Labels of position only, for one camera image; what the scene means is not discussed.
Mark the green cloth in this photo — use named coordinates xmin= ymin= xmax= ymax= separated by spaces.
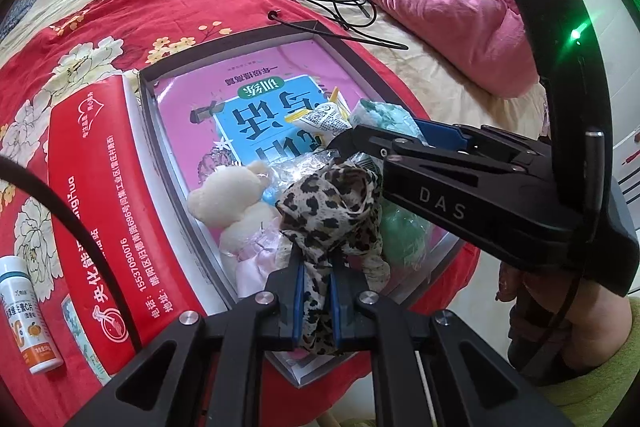
xmin=540 ymin=332 xmax=640 ymax=427

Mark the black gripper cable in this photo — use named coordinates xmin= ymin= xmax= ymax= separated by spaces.
xmin=0 ymin=154 xmax=143 ymax=350

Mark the yellow sachet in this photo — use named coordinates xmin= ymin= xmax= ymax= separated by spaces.
xmin=292 ymin=87 xmax=353 ymax=142

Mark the plush bunny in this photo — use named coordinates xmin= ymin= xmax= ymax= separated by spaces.
xmin=187 ymin=159 xmax=291 ymax=298

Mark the person's right hand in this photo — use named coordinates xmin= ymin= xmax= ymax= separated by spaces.
xmin=496 ymin=263 xmax=528 ymax=308

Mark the blue patterned cloth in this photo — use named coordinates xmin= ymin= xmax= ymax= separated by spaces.
xmin=0 ymin=0 xmax=28 ymax=42

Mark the floral print tissue packet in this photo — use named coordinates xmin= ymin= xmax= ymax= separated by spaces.
xmin=61 ymin=294 xmax=111 ymax=383

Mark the mint green sponge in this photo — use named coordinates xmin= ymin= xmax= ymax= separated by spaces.
xmin=380 ymin=202 xmax=446 ymax=268

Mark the person's right forearm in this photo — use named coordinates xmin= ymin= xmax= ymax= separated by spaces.
xmin=560 ymin=279 xmax=633 ymax=373

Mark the mint tissue packet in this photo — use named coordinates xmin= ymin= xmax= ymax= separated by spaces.
xmin=347 ymin=99 xmax=426 ymax=142

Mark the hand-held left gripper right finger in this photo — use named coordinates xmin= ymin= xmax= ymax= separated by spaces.
xmin=330 ymin=257 xmax=576 ymax=427

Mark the leopard print scrunchie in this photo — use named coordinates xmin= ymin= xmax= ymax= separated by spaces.
xmin=275 ymin=162 xmax=391 ymax=355

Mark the red floral blanket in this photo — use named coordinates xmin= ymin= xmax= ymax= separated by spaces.
xmin=0 ymin=0 xmax=481 ymax=427

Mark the pink book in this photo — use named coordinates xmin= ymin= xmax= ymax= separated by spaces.
xmin=135 ymin=19 xmax=468 ymax=388
xmin=152 ymin=44 xmax=446 ymax=368

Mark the white pill bottle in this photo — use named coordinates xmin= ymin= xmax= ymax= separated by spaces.
xmin=0 ymin=256 xmax=63 ymax=375

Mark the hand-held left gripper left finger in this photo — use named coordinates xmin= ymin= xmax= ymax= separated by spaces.
xmin=65 ymin=256 xmax=306 ymax=427

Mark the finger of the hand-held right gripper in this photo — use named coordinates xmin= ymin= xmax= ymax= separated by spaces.
xmin=327 ymin=126 xmax=528 ymax=170
xmin=412 ymin=118 xmax=544 ymax=158

